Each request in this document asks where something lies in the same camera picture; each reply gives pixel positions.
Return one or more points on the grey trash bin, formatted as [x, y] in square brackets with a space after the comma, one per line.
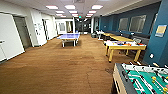
[94, 35]

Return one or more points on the blue ping pong table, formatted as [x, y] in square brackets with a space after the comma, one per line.
[69, 36]

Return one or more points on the long wooden table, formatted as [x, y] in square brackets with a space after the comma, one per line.
[106, 34]
[121, 38]

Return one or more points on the yellow air hockey table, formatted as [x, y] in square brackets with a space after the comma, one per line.
[126, 47]

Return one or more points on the ceiling light panel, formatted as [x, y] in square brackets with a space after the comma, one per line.
[52, 7]
[70, 6]
[97, 6]

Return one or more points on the interior glass window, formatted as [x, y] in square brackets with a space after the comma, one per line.
[137, 24]
[123, 24]

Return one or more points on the green foosball table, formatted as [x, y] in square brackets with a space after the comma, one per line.
[143, 80]

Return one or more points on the large white door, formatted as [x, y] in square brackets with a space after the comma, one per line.
[10, 36]

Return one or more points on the white wall outlet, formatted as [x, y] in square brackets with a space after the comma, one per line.
[151, 55]

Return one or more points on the yellow wall sign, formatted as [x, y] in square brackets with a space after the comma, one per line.
[161, 30]

